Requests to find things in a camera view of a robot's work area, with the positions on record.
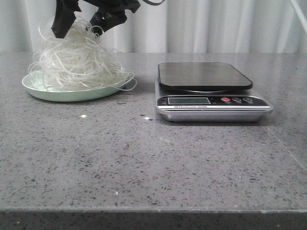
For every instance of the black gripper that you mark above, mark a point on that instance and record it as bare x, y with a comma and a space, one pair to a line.
110, 14

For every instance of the white vermicelli noodle bundle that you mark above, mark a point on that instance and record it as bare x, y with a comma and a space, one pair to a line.
76, 62

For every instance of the light green round plate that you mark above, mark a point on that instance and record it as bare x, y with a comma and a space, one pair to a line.
72, 94

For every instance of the white pleated curtain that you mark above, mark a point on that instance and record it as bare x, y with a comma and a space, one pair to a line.
175, 26

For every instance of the silver black kitchen scale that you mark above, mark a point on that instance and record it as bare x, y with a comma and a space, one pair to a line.
207, 92

